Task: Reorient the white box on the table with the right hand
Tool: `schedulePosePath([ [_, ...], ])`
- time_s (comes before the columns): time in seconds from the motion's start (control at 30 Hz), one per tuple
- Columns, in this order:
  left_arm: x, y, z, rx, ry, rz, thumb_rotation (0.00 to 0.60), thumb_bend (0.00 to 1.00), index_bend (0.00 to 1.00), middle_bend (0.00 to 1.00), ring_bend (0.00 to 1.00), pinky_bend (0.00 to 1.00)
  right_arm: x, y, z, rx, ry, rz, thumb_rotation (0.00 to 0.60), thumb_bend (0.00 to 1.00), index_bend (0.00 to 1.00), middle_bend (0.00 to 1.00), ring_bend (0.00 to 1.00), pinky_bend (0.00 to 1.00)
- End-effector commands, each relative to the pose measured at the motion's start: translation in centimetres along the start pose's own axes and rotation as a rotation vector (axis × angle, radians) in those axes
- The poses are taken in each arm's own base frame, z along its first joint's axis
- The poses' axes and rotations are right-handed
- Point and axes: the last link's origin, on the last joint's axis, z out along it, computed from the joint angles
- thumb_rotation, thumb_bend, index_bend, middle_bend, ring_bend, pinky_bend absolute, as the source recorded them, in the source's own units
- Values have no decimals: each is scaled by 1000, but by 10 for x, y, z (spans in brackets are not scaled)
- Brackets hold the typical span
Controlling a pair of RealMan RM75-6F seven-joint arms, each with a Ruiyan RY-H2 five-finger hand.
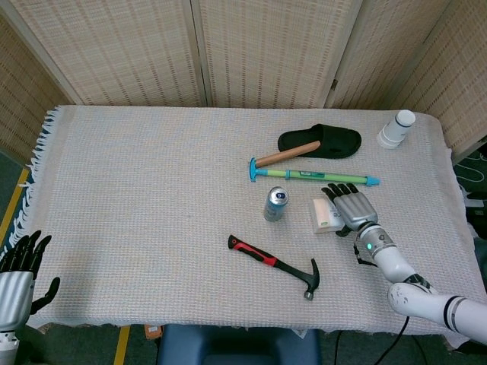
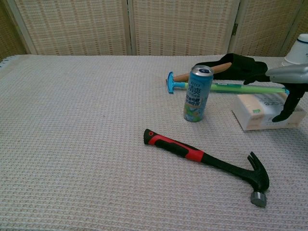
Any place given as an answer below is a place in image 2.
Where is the blue drink can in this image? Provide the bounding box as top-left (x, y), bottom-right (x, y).
top-left (183, 64), bottom-right (214, 123)

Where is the woven folding screen panel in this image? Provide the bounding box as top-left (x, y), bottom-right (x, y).
top-left (0, 0), bottom-right (27, 61)
top-left (280, 0), bottom-right (308, 57)
top-left (227, 0), bottom-right (305, 58)
top-left (127, 0), bottom-right (241, 56)
top-left (3, 0), bottom-right (132, 56)

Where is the stack of white paper cups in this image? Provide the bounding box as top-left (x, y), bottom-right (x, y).
top-left (281, 33), bottom-right (308, 67)

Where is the black slipper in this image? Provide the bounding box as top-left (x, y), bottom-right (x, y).
top-left (194, 53), bottom-right (268, 81)

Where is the green tube with blue handle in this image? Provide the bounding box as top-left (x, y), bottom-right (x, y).
top-left (167, 71), bottom-right (290, 95)

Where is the wooden stick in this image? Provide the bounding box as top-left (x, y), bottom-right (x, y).
top-left (173, 62), bottom-right (233, 82)

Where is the beige waffle weave tablecloth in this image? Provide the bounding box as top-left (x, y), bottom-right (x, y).
top-left (0, 54), bottom-right (308, 231)

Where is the white tissue pack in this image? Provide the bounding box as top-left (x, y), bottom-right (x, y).
top-left (231, 92), bottom-right (305, 131)

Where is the red black claw hammer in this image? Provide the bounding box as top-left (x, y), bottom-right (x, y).
top-left (143, 128), bottom-right (270, 208)

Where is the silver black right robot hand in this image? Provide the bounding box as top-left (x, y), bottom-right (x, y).
top-left (243, 63), bottom-right (308, 123)

